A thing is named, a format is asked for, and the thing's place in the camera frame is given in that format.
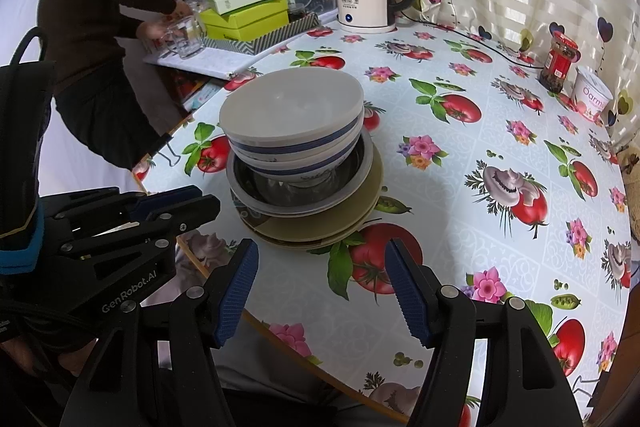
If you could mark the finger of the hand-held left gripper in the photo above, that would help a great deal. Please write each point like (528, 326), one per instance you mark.
(195, 212)
(165, 197)

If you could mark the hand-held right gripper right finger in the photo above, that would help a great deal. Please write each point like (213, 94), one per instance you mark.
(407, 292)

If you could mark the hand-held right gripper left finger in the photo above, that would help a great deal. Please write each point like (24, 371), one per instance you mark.
(237, 292)

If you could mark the stainless steel bowl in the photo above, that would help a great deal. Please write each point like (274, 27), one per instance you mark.
(265, 189)

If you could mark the small beige plate brown print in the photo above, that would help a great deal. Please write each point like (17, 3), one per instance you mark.
(325, 221)

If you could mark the white bowl with blue stripes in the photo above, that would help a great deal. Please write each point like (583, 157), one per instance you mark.
(300, 169)
(290, 102)

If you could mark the black binder clip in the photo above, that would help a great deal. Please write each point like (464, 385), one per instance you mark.
(167, 149)

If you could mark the person's grey trousers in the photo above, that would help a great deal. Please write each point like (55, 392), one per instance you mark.
(280, 372)

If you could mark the printed vegetable tablecloth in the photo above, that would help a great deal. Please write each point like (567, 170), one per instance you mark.
(450, 207)

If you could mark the white notebook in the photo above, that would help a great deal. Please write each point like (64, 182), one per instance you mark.
(210, 62)

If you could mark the clear glass mug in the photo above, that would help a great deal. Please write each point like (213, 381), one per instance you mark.
(185, 39)

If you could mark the lime green box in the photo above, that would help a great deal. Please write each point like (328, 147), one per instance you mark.
(250, 22)

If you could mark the black white striped box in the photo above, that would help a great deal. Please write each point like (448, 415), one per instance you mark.
(280, 34)

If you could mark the white kettle base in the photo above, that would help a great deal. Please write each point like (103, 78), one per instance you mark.
(367, 27)

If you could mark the chili sauce jar red lid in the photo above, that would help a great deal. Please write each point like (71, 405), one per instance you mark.
(557, 67)

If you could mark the white yogurt cup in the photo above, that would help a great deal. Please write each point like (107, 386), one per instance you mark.
(592, 94)

